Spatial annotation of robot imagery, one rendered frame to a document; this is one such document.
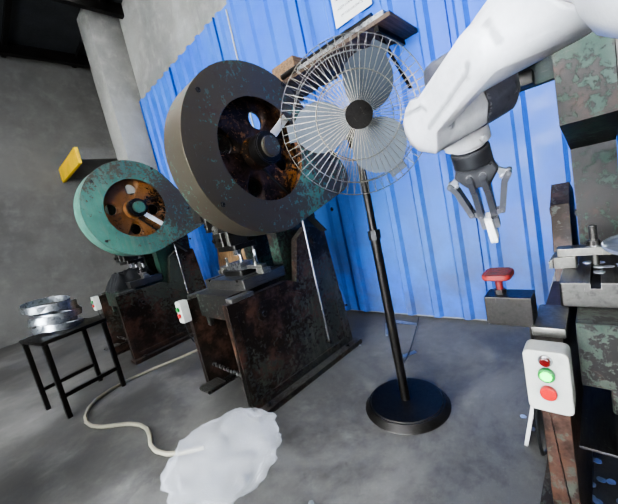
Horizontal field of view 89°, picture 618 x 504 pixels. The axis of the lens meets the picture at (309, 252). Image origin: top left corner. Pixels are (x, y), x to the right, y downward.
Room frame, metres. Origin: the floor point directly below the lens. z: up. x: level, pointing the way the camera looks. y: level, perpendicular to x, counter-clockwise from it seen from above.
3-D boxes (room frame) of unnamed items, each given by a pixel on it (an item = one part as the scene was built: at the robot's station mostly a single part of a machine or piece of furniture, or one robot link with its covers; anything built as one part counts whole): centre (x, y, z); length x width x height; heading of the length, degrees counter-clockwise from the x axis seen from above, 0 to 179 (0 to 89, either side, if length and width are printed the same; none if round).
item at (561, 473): (0.95, -0.73, 0.45); 0.92 x 0.12 x 0.90; 136
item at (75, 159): (5.31, 2.98, 2.44); 1.25 x 0.92 x 0.27; 46
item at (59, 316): (2.22, 1.87, 0.40); 0.45 x 0.40 x 0.79; 58
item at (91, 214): (3.31, 1.48, 0.87); 1.53 x 0.99 x 1.74; 139
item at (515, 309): (0.71, -0.44, 0.62); 0.10 x 0.06 x 0.20; 46
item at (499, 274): (0.72, -0.43, 0.72); 0.07 x 0.06 x 0.08; 136
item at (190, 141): (2.12, 0.16, 0.87); 1.53 x 0.99 x 1.74; 134
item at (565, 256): (0.78, -0.71, 0.76); 0.17 x 0.06 x 0.10; 46
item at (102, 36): (4.92, 2.21, 2.15); 0.42 x 0.40 x 4.30; 136
